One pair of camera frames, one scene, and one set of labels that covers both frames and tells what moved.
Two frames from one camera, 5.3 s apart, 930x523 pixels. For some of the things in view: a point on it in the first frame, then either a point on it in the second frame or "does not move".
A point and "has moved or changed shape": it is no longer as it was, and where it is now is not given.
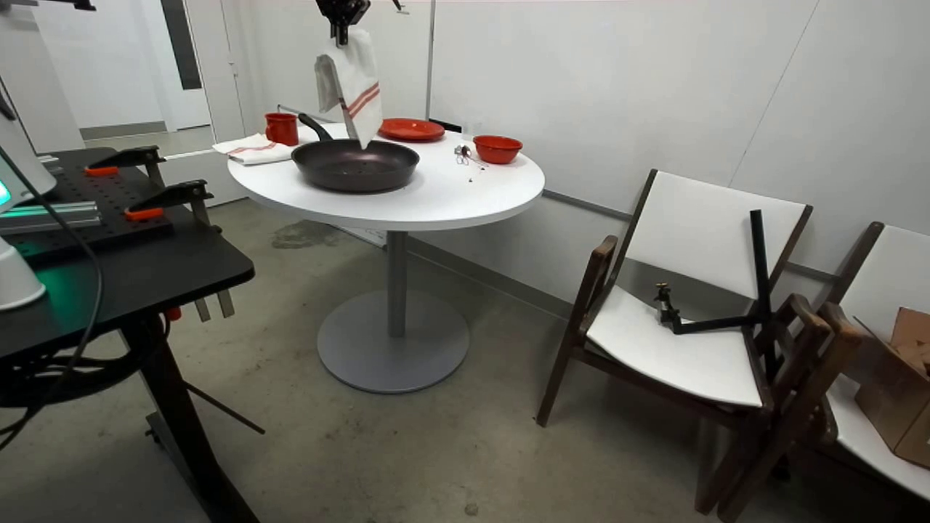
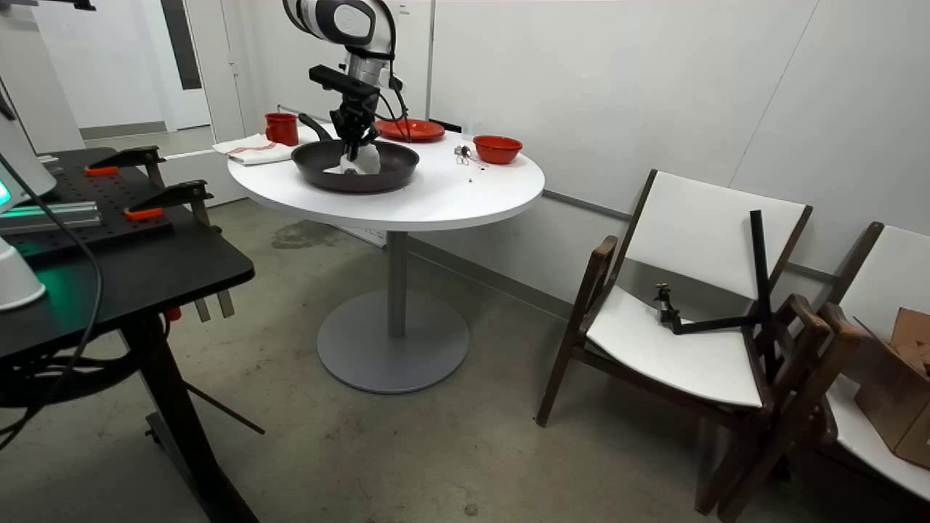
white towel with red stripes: (346, 85) has moved or changed shape
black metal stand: (756, 319) does not move
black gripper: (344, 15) -> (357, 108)
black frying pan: (349, 166) does not move
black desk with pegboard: (120, 246) does not move
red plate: (412, 130) does not move
